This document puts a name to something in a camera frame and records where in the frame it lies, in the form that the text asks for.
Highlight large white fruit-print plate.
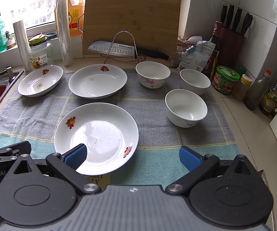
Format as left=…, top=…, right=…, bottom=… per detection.
left=54, top=102, right=139, bottom=176

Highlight plain white bowl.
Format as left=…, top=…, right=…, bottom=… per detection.
left=179, top=69, right=211, bottom=95

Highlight white bowl pink flowers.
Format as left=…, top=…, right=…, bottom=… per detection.
left=135, top=61, right=171, bottom=89

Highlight santoku kitchen knife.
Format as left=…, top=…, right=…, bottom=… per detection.
left=88, top=41, right=169, bottom=60

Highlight grey teal checked cloth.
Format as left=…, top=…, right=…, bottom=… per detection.
left=0, top=69, right=239, bottom=187

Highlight yellow lid spice jar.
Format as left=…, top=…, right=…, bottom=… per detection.
left=232, top=74, right=252, bottom=101

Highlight red cap clear bottle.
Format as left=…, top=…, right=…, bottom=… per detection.
left=243, top=69, right=272, bottom=110

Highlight middle white fruit-print plate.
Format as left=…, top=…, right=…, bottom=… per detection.
left=69, top=64, right=128, bottom=99

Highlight left oval white plate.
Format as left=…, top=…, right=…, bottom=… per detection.
left=18, top=65, right=64, bottom=98

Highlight green lid sauce jar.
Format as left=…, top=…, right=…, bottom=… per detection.
left=212, top=66, right=240, bottom=95

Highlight dark soy sauce bottle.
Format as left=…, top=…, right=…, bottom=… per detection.
left=202, top=21, right=223, bottom=80

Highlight oil bottle yellow label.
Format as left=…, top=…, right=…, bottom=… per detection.
left=259, top=82, right=277, bottom=115

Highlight crumpled white food bag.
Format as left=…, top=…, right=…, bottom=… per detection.
left=177, top=36, right=215, bottom=72

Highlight glass jar with lid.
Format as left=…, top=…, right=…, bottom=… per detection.
left=28, top=33, right=52, bottom=69

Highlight small potted plant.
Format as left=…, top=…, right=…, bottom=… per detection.
left=5, top=31, right=16, bottom=49

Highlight dark knife block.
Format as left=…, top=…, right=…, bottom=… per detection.
left=217, top=4, right=253, bottom=68

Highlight bamboo cutting board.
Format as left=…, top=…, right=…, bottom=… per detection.
left=83, top=0, right=181, bottom=59

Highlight tall plastic wrap roll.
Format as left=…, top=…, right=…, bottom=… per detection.
left=55, top=0, right=74, bottom=67

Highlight orange juice jug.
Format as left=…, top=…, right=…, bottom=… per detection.
left=67, top=0, right=85, bottom=37

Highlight metal wire rack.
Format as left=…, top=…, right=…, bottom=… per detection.
left=88, top=30, right=146, bottom=64

